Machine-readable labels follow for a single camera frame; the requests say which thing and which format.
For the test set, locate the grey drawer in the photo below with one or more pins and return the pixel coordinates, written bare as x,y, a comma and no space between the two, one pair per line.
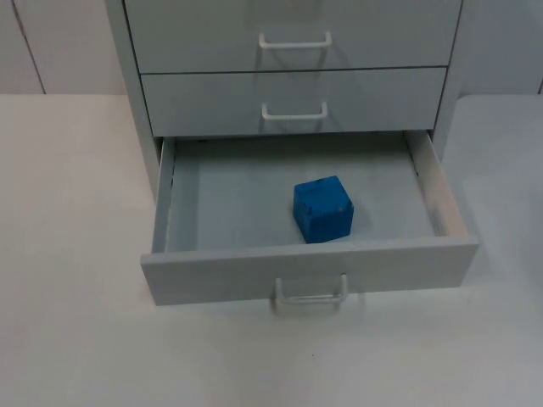
237,271

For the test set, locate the grey chest of drawers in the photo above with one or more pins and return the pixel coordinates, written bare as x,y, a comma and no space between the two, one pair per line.
292,51

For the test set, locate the blue cube block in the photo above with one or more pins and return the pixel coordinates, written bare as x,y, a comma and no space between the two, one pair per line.
322,212

